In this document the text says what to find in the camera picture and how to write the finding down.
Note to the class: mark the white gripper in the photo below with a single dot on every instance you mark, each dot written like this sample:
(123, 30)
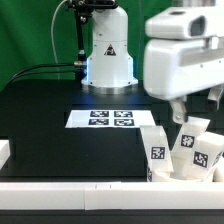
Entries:
(173, 69)

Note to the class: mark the white round stool seat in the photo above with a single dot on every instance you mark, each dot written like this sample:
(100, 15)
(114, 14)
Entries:
(216, 175)

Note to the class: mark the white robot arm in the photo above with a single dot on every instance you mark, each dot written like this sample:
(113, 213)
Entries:
(110, 67)

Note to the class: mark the white marker sheet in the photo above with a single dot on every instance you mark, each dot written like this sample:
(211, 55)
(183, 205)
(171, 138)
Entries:
(109, 119)

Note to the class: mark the white front fence bar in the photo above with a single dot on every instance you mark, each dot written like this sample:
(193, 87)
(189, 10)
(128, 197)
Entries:
(111, 196)

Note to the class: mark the white fence bar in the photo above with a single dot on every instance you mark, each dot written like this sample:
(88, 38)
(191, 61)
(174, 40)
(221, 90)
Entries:
(111, 196)
(4, 152)

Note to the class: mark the white left fence bar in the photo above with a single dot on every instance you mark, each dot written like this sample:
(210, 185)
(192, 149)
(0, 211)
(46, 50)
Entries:
(4, 152)

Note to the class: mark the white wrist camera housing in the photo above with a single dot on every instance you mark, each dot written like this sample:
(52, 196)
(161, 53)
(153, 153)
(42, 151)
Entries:
(184, 23)

